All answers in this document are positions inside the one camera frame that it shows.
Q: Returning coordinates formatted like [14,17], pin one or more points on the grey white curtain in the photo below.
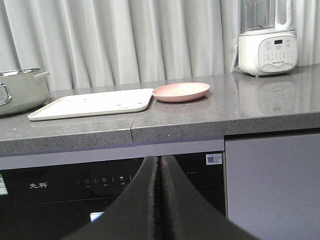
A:
[96,43]

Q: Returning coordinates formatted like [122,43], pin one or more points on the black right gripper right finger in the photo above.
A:
[186,214]

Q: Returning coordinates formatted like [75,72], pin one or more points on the green energy label sticker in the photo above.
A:
[3,189]

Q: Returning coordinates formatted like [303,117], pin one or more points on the cream bear serving tray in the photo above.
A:
[94,104]

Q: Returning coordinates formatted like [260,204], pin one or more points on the pale green electric pot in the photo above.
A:
[22,90]

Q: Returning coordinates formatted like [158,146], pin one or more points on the grey cabinet door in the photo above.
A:
[273,186]

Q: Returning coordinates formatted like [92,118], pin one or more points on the pink round plate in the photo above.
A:
[181,92]

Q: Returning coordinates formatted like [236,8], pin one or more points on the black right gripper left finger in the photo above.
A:
[132,216]

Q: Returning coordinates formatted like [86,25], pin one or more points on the black disinfection cabinet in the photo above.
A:
[50,202]

